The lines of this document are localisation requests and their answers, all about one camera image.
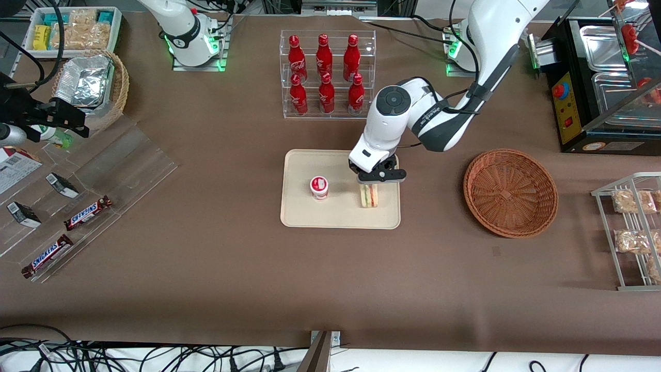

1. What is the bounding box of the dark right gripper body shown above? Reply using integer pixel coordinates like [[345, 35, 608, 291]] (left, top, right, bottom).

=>
[[0, 72, 57, 143]]

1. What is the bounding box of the triangle sandwich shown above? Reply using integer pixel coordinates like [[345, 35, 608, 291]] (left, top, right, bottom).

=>
[[359, 182, 380, 209]]

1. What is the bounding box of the aluminium foil tray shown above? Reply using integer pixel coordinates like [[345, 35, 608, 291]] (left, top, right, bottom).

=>
[[54, 54, 114, 107]]

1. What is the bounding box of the tan wicker basket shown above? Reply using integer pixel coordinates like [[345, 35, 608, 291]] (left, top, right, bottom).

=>
[[52, 49, 130, 131]]

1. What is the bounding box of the beige plastic tray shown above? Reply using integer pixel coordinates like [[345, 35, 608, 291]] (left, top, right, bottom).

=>
[[280, 149, 401, 229]]

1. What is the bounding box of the brown round wicker basket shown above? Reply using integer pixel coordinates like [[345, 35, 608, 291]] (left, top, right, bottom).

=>
[[463, 149, 559, 239]]

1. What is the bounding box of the green white small bottle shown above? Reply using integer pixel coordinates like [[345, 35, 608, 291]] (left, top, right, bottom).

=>
[[31, 124, 74, 149]]

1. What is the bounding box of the clear acrylic bottle rack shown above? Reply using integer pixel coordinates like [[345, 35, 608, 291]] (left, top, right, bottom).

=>
[[280, 29, 377, 120]]

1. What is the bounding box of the red cola bottle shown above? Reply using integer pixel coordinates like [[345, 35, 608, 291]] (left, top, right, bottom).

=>
[[319, 72, 335, 114], [289, 73, 309, 116], [316, 34, 334, 78], [348, 73, 365, 115], [287, 35, 308, 83], [343, 34, 360, 81]]

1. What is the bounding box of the small black white box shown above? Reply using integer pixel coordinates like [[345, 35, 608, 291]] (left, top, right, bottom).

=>
[[45, 173, 80, 199], [6, 201, 42, 228]]

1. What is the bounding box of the white red printed carton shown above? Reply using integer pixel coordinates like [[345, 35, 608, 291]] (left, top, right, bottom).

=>
[[0, 147, 43, 195]]

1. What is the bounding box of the clear acrylic display stand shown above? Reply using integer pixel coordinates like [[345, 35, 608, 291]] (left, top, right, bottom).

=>
[[0, 115, 179, 284]]

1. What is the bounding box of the yellow snack pack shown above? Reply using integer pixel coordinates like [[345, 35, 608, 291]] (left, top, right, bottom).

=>
[[33, 25, 52, 51]]

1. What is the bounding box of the large rice cracker bag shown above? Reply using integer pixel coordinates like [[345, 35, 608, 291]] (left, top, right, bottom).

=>
[[51, 22, 112, 51]]

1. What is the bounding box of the brown Snickers bar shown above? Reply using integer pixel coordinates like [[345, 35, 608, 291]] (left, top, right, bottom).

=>
[[21, 234, 74, 280], [64, 195, 113, 231]]

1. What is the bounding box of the white plastic snack bin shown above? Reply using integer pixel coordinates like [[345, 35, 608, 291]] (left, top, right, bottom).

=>
[[24, 7, 123, 58]]

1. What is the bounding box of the black food warmer showcase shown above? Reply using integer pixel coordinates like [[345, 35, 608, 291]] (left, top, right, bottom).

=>
[[529, 0, 661, 154]]

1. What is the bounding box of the steel warmer pan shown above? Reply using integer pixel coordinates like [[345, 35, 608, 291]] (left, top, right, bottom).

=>
[[579, 25, 628, 73], [591, 72, 661, 125]]

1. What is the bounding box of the red sausage skewer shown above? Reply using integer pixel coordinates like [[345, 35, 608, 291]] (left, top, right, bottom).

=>
[[620, 23, 641, 55]]

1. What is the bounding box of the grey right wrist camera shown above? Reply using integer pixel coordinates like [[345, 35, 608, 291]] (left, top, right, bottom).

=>
[[0, 123, 27, 147]]

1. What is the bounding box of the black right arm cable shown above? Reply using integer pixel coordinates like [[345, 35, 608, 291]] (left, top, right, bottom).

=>
[[0, 0, 65, 96]]

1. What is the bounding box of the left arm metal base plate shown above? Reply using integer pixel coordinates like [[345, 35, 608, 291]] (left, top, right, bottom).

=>
[[445, 23, 500, 79]]

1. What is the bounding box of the black table cable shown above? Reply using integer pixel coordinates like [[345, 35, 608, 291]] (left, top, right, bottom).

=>
[[359, 14, 460, 47]]

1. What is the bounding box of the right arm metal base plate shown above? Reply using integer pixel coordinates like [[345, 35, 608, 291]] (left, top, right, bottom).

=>
[[172, 15, 233, 72]]

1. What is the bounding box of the metal table bracket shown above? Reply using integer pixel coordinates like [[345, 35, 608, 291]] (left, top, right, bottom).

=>
[[297, 331, 341, 372]]

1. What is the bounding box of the silver metal wire rack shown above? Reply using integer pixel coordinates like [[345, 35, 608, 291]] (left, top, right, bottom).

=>
[[591, 172, 661, 291]]

